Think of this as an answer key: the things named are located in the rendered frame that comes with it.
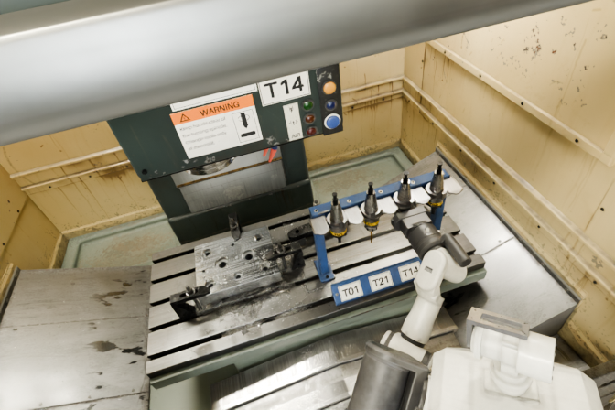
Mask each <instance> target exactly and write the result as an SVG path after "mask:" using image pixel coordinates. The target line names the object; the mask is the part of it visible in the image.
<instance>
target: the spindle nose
mask: <svg viewBox="0 0 615 410"><path fill-rule="evenodd" d="M234 159H235V158H231V159H227V160H224V161H221V162H217V163H213V164H210V165H207V166H203V167H197V168H193V169H190V170H187V171H185V172H187V173H189V174H191V175H197V176H204V175H209V174H213V173H216V172H219V171H221V170H223V169H225V168H226V167H227V166H229V165H230V164H231V163H232V161H233V160H234Z"/></svg>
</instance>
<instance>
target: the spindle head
mask: <svg viewBox="0 0 615 410"><path fill-rule="evenodd" d="M307 73H308V79H309V87H310V95H306V96H302V97H298V98H295V99H291V100H287V101H283V102H277V103H273V104H269V105H266V106H263V104H262V100H261V96H260V92H259V88H258V84H257V83H256V87H257V91H256V92H249V93H246V94H242V95H237V96H233V97H230V98H226V99H222V100H218V101H215V102H208V103H204V104H201V105H197V106H193V107H189V108H186V109H182V110H178V111H175V112H173V111H172V109H171V106H170V105H167V106H163V107H159V108H156V109H152V110H148V111H144V112H141V113H134V114H130V115H127V116H123V117H118V118H114V119H111V120H107V121H106V122H107V124H108V125H109V126H110V128H111V130H112V132H113V134H114V136H115V138H116V139H117V141H118V143H119V145H120V146H121V148H122V149H123V150H124V153H125V155H126V156H127V158H128V160H129V162H130V163H131V165H132V167H133V169H134V170H135V173H136V174H137V176H138V177H140V179H141V181H142V182H146V181H149V180H153V179H156V178H162V177H165V176H169V175H173V174H177V173H179V172H183V171H187V170H190V169H193V168H197V167H203V166H207V165H210V164H213V163H217V162H221V161H224V160H227V159H231V158H235V157H238V156H244V155H248V154H251V153H254V152H258V151H261V150H265V149H268V148H272V147H275V146H281V145H285V144H288V143H292V142H296V141H298V140H302V139H306V138H309V136H307V135H306V129H307V128H308V127H309V126H311V125H315V126H316V127H317V129H318V132H317V134H316V135H322V134H323V127H322V119H321V111H320V103H319V95H318V81H317V73H316V70H309V71H308V72H307ZM249 94H251V95H252V96H253V100H254V107H255V110H256V114H257V118H258V122H259V125H260V129H261V133H262V137H263V139H262V140H258V141H254V142H252V143H248V144H244V145H240V146H235V147H231V148H227V149H224V150H221V151H217V152H213V153H209V154H207V155H203V156H196V157H193V158H190V159H189V157H188V155H187V153H186V150H185V148H184V146H183V145H182V142H181V140H180V138H179V135H178V132H177V129H176V127H175V126H174V124H173V121H172V119H171V117H170V115H171V114H173V113H179V112H183V111H187V110H190V109H194V108H198V107H201V106H205V105H209V104H213V103H219V102H223V101H227V100H230V99H234V98H238V97H242V96H245V95H249ZM306 99H311V100H312V101H313V102H314V104H315V105H314V108H313V109H312V110H311V111H308V112H306V111H304V110H303V109H302V107H301V104H302V102H303V101H305V100H306ZM292 103H297V104H298V110H299V116H300V122H301V127H302V133H303V138H300V139H297V140H293V141H289V136H288V131H287V126H286V118H285V113H284V108H283V106H285V105H289V104H292ZM307 113H313V114H314V115H316V121H315V122H314V123H313V124H305V122H304V116H305V115H306V114H307ZM316 135H314V136H316Z"/></svg>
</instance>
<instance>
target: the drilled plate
mask: <svg viewBox="0 0 615 410"><path fill-rule="evenodd" d="M262 237H263V238H262ZM240 239H241V240H240V241H237V240H236V241H237V242H236V241H235V240H234V239H233V238H232V237H231V236H230V237H227V238H223V239H220V240H217V241H214V242H211V243H205V244H202V245H199V246H196V247H194V252H195V267H196V283H197V286H204V284H205V286H206V287H210V292H209V294H208V295H206V296H205V297H199V298H198V301H199V302H200V304H201V305H202V306H203V305H206V304H209V303H211V302H215V301H218V300H221V299H224V298H226V297H232V296H235V295H238V294H241V293H243V292H246V291H250V290H253V289H256V288H258V287H261V286H267V285H270V284H273V283H275V282H278V281H281V280H282V276H281V274H280V270H279V266H278V262H277V260H276V259H275V260H272V261H269V260H266V261H269V262H265V261H264V259H266V258H264V259H263V258H262V257H263V255H264V256H266V255H267V254H268V252H269V251H271V250H273V249H274V246H273V243H272V239H271V235H270V232H269V230H268V226H264V227H261V228H257V229H254V230H251V231H248V232H243V233H241V237H240ZM253 239H254V240H253ZM260 239H261V241H260ZM255 241H256V242H255ZM208 248H209V249H208ZM229 248H230V249H229ZM250 248H251V249H252V250H253V251H252V250H251V249H250ZM256 248H257V249H256ZM204 249H205V251H203V250H204ZM211 249H212V250H211ZM267 249H268V250H267ZM228 251H229V252H228ZM261 251H262V252H263V253H264V251H266V252H265V253H264V254H262V252H261ZM201 252H202V253H201ZM211 252H212V254H211ZM260 253H261V254H260ZM203 255H205V256H207V258H206V257H204V256H203ZM224 256H226V257H228V258H226V257H224ZM219 257H220V258H219ZM253 257H254V258H253ZM258 257H259V258H258ZM200 259H201V260H200ZM216 259H217V261H215V260H216ZM228 260H230V262H229V261H228ZM247 260H248V261H247ZM249 260H250V262H249ZM262 260H263V261H262ZM215 262H216V263H215ZM264 263H265V264H264ZM204 265H205V267H204ZM225 265H226V266H227V265H228V266H227V267H226V266H225ZM258 265H260V267H259V266H258ZM214 266H215V267H217V268H215V267H214ZM224 267H225V268H224ZM259 268H260V270H261V271H260V270H259ZM207 269H208V270H207ZM224 269H225V270H224ZM215 270H217V271H215ZM218 270H219V271H218ZM236 270H240V271H236ZM266 270H267V271H266ZM201 271H202V272H201ZM227 271H228V272H227ZM203 272H204V273H203ZM217 276H218V277H217ZM225 276H226V277H225ZM203 278H204V279H203ZM208 278H209V279H210V278H211V279H214V280H211V279H210V280H208ZM218 278H219V279H218ZM225 278H226V280H225ZM233 278H234V279H233ZM217 279H218V280H219V281H218V280H217ZM206 280H208V281H206ZM205 281H206V282H207V283H205ZM203 282H204V283H203ZM214 282H216V283H215V284H214ZM220 282H221V283H220ZM223 282H225V283H223ZM226 282H228V283H226ZM213 287H214V288H213Z"/></svg>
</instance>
